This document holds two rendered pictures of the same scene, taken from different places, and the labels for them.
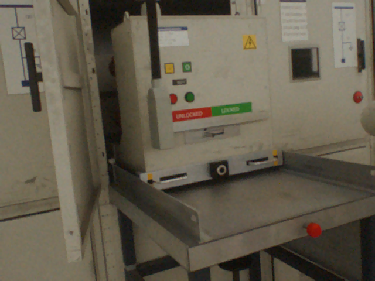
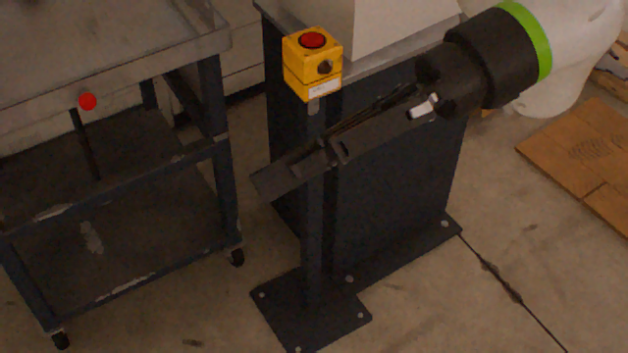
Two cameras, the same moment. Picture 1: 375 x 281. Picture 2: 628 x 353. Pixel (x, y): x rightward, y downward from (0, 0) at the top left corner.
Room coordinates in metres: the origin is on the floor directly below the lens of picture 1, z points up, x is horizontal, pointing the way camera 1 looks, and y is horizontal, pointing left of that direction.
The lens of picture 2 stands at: (-0.03, -0.57, 1.57)
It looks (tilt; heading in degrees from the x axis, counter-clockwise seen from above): 48 degrees down; 353
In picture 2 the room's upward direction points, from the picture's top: straight up
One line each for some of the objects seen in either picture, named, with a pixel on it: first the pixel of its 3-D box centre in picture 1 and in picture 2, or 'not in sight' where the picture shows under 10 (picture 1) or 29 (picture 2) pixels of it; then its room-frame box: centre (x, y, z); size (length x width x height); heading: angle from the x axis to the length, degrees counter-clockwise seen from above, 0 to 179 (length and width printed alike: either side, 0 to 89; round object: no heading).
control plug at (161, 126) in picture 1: (160, 117); not in sight; (1.12, 0.07, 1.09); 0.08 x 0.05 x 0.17; 25
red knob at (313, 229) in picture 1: (311, 228); (85, 98); (0.87, -0.27, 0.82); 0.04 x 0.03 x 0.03; 25
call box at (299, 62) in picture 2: not in sight; (312, 63); (0.88, -0.69, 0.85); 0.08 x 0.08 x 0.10; 25
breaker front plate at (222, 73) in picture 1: (210, 92); not in sight; (1.27, -0.09, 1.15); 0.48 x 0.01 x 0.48; 115
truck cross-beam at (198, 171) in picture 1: (214, 167); not in sight; (1.28, -0.08, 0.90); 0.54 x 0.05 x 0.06; 115
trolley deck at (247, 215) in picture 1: (229, 195); (38, 7); (1.20, -0.12, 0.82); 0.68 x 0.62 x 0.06; 25
